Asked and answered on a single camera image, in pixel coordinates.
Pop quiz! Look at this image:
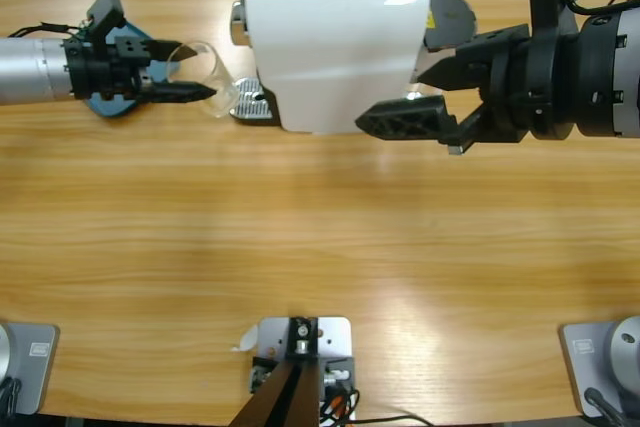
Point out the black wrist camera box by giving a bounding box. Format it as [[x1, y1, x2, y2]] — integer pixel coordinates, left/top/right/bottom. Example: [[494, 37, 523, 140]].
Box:
[[85, 0, 127, 46]]

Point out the dark camera post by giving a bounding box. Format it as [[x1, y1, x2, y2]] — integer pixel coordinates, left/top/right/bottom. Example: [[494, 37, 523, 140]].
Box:
[[229, 315, 322, 427]]

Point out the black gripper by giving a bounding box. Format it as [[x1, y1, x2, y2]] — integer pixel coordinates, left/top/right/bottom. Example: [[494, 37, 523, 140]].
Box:
[[62, 34, 220, 105], [354, 24, 566, 156]]

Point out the clear water tank dark lid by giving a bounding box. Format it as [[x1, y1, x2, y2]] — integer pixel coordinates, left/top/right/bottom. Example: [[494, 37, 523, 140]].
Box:
[[402, 0, 477, 101]]

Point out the white capsule coffee machine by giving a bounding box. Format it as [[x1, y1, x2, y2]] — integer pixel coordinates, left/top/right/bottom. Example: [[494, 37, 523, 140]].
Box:
[[227, 0, 432, 137]]

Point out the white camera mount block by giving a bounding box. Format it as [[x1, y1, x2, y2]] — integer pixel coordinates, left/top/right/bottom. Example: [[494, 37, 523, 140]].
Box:
[[254, 315, 355, 422]]

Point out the clear glass cup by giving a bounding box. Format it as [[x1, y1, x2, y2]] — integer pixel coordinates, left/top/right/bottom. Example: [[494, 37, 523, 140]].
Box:
[[166, 39, 242, 122]]

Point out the grey arm base with disc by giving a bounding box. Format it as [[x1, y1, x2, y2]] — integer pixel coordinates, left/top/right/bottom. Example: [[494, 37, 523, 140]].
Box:
[[0, 322, 61, 417], [558, 315, 640, 419]]

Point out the teal square tray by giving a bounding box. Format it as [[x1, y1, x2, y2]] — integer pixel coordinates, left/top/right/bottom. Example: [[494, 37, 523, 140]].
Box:
[[79, 16, 174, 122]]

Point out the thin black cable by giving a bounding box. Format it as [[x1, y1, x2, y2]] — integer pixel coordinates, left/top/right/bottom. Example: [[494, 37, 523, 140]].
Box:
[[352, 413, 435, 427]]

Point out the black base cable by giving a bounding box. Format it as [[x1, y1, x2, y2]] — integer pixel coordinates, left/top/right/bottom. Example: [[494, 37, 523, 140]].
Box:
[[583, 386, 629, 427], [0, 375, 23, 417]]

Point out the white paper tag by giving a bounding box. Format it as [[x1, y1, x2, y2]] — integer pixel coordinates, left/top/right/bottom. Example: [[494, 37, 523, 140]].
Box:
[[229, 325, 260, 353]]

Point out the orange and black cable bundle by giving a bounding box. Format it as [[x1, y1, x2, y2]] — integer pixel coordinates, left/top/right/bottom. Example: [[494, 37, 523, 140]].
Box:
[[318, 386, 362, 424]]

